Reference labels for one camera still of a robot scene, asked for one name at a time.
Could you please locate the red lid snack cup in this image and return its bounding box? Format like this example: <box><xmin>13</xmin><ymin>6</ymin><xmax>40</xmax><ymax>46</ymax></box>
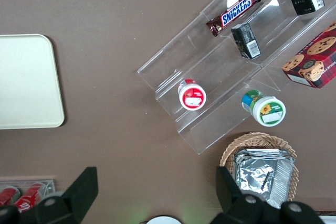
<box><xmin>177</xmin><ymin>78</ymin><xmax>207</xmax><ymax>111</ymax></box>

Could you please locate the stack of foil containers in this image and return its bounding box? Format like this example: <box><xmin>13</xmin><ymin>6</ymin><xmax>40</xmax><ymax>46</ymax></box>
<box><xmin>234</xmin><ymin>148</ymin><xmax>297</xmax><ymax>209</ymax></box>

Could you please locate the Snickers chocolate bar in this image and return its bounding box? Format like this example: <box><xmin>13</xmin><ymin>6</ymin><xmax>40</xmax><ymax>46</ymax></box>
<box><xmin>205</xmin><ymin>0</ymin><xmax>261</xmax><ymax>37</ymax></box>

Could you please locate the clear acrylic bottle rack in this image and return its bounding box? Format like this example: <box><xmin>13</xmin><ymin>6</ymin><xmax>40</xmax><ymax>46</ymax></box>
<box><xmin>0</xmin><ymin>178</ymin><xmax>57</xmax><ymax>209</ymax></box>

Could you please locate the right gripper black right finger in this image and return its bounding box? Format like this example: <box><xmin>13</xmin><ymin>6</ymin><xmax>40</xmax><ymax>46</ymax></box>
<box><xmin>211</xmin><ymin>166</ymin><xmax>327</xmax><ymax>224</ymax></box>

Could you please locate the light tan wicker basket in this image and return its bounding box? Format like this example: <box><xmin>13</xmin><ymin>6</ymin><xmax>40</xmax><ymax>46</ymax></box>
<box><xmin>219</xmin><ymin>132</ymin><xmax>300</xmax><ymax>209</ymax></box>

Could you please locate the red plaid cookie box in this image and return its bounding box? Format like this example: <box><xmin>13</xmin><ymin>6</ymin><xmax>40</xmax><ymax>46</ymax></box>
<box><xmin>281</xmin><ymin>21</ymin><xmax>336</xmax><ymax>89</ymax></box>

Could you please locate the white snack tray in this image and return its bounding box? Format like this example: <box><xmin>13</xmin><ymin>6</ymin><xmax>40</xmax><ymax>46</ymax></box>
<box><xmin>317</xmin><ymin>210</ymin><xmax>336</xmax><ymax>224</ymax></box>

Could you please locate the green lid snack cup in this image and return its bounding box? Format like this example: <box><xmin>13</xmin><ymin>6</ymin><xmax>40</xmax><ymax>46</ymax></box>
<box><xmin>241</xmin><ymin>89</ymin><xmax>287</xmax><ymax>127</ymax></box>

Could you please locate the cream plastic tray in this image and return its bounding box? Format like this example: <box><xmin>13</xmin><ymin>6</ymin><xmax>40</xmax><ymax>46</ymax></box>
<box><xmin>0</xmin><ymin>34</ymin><xmax>66</xmax><ymax>131</ymax></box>

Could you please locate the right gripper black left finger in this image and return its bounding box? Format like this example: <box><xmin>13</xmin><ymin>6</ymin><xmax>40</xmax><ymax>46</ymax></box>
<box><xmin>0</xmin><ymin>166</ymin><xmax>99</xmax><ymax>224</ymax></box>

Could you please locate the clear acrylic stepped display shelf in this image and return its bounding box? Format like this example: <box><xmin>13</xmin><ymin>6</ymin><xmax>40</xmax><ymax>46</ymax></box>
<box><xmin>136</xmin><ymin>0</ymin><xmax>336</xmax><ymax>156</ymax></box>

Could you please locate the red cola bottle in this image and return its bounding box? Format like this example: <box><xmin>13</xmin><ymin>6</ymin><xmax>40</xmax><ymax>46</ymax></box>
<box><xmin>0</xmin><ymin>185</ymin><xmax>22</xmax><ymax>207</ymax></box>
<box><xmin>12</xmin><ymin>182</ymin><xmax>45</xmax><ymax>214</ymax></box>

